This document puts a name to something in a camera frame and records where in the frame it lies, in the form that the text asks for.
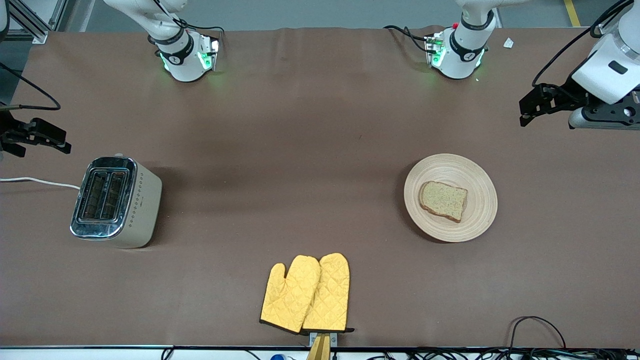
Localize brown table cover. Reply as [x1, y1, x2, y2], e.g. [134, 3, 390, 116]
[0, 25, 640, 349]

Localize round wooden plate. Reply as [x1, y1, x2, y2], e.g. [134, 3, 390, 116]
[403, 153, 499, 244]

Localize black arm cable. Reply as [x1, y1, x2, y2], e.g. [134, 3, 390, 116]
[0, 62, 62, 112]
[531, 0, 637, 89]

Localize white toaster power cord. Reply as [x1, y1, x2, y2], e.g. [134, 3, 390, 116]
[0, 176, 82, 191]

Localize black base cable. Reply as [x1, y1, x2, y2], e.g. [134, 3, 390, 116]
[150, 0, 226, 36]
[383, 24, 432, 54]

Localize wooden stick metal bracket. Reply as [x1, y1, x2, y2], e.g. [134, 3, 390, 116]
[306, 331, 339, 360]

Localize brown bread slice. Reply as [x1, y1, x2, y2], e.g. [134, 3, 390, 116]
[418, 180, 469, 224]

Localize aluminium frame profile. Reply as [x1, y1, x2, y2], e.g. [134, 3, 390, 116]
[0, 0, 50, 45]

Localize yellow quilted oven mitt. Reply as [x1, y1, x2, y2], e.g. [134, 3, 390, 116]
[301, 252, 355, 334]
[259, 255, 321, 335]

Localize beige chrome two-slot toaster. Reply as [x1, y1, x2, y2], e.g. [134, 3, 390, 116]
[70, 154, 163, 249]

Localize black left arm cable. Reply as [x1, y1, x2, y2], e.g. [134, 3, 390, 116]
[531, 0, 637, 89]

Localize black looped cable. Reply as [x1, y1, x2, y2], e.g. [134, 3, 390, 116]
[508, 315, 567, 351]

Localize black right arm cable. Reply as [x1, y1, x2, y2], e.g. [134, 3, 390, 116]
[0, 62, 62, 112]

